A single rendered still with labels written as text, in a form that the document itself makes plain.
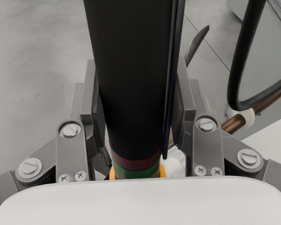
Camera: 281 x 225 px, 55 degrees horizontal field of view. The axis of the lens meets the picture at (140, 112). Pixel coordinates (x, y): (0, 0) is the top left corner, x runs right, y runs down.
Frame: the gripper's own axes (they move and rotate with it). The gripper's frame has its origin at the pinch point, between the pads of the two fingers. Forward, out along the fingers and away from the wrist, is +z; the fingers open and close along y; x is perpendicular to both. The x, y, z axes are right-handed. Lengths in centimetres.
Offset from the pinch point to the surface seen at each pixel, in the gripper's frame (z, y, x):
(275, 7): 113, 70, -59
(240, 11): 261, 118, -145
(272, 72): 93, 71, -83
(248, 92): 108, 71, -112
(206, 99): 40, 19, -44
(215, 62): 193, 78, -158
